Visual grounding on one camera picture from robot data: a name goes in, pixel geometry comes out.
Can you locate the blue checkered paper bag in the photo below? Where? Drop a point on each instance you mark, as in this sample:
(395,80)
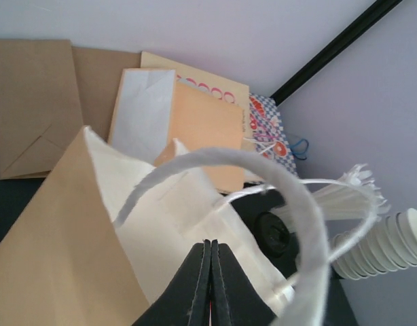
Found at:
(269,136)

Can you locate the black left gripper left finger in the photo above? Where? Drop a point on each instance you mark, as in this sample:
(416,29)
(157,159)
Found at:
(186,300)

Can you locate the beige bag with red circles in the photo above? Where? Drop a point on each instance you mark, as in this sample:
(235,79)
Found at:
(222,88)

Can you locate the black frame post right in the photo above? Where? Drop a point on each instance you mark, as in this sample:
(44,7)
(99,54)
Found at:
(375,12)

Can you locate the stack of black cup lids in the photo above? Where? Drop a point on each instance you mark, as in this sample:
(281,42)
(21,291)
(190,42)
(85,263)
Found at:
(272,236)

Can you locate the white paper bag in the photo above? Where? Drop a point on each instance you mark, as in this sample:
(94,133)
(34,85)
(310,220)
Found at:
(140,121)

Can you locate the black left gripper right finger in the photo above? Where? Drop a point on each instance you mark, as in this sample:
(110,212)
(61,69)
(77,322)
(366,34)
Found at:
(233,298)

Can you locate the brown kraft paper bag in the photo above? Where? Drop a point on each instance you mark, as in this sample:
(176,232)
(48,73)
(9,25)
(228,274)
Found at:
(49,89)

